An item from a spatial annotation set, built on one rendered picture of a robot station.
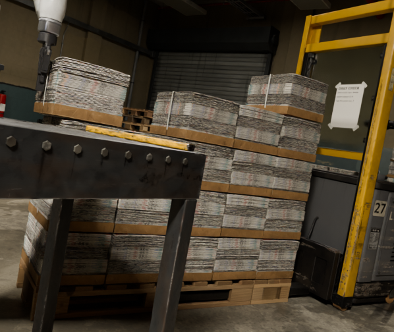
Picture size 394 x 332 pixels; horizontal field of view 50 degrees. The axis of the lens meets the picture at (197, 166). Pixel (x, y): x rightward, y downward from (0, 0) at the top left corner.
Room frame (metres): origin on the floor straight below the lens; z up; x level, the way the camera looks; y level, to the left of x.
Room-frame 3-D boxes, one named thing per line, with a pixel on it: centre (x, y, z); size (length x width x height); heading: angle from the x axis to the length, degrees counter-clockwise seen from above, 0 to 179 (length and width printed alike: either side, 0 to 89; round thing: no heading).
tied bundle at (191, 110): (2.20, 0.06, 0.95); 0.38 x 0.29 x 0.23; 34
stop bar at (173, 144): (1.26, 0.20, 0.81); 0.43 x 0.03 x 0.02; 54
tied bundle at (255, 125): (2.36, -0.19, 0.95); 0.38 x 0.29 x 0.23; 31
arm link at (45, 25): (1.78, 0.71, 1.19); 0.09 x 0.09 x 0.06
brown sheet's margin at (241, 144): (2.36, -0.19, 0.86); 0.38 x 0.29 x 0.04; 31
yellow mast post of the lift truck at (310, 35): (3.03, -0.64, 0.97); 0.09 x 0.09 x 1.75; 33
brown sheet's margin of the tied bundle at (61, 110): (1.77, 0.50, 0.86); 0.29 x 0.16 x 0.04; 123
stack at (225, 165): (2.13, 0.17, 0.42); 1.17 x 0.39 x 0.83; 123
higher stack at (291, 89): (2.52, -0.45, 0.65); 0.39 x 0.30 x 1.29; 33
